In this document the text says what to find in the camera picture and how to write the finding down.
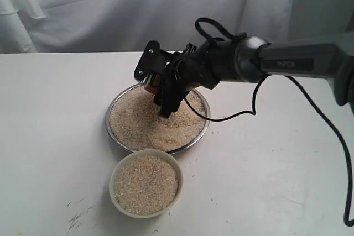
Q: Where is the rice in white bowl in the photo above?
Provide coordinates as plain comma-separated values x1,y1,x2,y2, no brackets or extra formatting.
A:
113,155,179,216

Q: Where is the round steel tray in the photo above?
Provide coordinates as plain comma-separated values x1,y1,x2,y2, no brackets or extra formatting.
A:
106,83,212,156

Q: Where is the black cable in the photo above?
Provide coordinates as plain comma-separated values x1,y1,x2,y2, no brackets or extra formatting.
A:
182,17,354,228

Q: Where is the white ceramic bowl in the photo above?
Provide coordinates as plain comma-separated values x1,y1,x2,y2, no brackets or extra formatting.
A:
108,149,183,218

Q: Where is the brown wooden cup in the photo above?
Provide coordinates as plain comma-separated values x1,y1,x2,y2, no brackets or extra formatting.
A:
144,74,160,95

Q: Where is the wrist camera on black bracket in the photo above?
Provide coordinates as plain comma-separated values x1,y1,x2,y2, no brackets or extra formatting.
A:
134,40,174,83

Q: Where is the white backdrop cloth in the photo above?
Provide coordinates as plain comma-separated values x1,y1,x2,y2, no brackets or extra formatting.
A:
1,0,353,53

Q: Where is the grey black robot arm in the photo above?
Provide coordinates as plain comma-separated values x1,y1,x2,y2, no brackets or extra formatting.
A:
154,32,353,118

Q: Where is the beige grain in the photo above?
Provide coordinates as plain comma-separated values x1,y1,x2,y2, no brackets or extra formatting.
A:
110,86,208,151

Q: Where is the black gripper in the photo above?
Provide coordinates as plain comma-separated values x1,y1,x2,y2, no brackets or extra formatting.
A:
153,39,238,118

